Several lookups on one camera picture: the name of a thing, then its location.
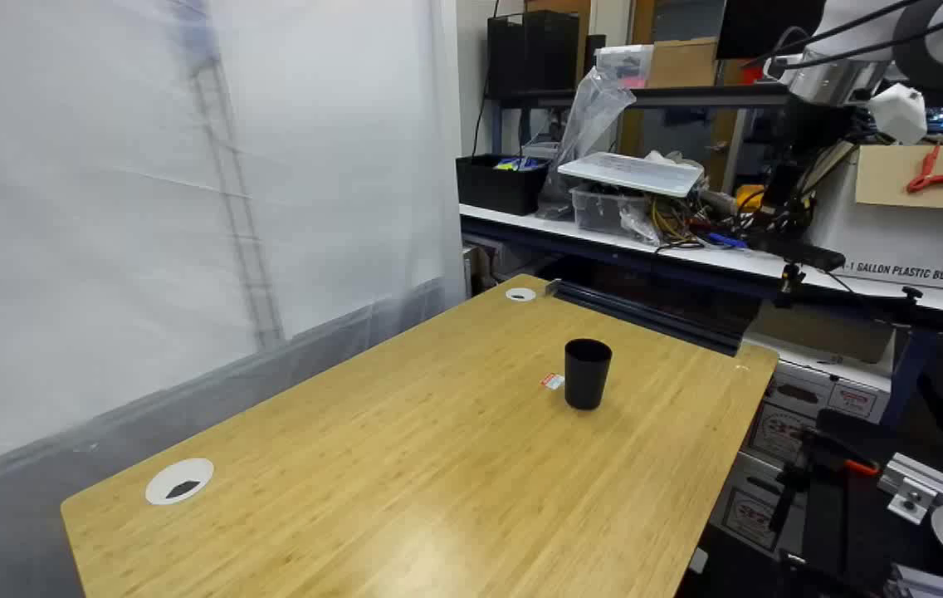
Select black plastic cup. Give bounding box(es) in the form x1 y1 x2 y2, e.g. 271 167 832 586
560 334 614 412

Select black storage bin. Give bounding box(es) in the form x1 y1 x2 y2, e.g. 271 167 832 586
456 153 551 215

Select clear plastic container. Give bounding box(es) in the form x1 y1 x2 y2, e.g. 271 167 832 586
567 184 665 241

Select white flat tray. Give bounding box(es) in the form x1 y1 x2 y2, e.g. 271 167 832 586
553 148 708 201

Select clear plastic bag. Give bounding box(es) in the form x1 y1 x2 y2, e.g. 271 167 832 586
534 44 656 218

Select white workbench shelf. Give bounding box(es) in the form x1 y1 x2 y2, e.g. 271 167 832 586
456 198 943 322

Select black speaker box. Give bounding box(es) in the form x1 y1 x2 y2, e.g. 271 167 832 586
485 9 586 109

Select metal truss behind curtain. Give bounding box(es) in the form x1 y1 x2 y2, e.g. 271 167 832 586
171 0 290 353

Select brown cardboard carton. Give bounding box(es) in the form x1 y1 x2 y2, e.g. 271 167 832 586
645 36 725 94

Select black monitor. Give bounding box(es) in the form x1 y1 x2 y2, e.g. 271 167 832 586
713 0 830 64

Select white translucent curtain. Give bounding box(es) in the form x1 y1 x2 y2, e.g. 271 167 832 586
0 0 473 598

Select black breadboard cart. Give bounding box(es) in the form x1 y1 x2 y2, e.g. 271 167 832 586
700 424 941 598

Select white printed cardboard box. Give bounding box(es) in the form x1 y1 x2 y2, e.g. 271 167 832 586
806 195 943 294

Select red handled tool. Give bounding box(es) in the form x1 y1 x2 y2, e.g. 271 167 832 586
841 454 886 483

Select red handled pliers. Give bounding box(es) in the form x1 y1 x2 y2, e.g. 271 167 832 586
902 147 943 198

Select aluminium angle bracket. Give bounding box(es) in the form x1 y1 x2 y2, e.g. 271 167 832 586
882 451 943 528

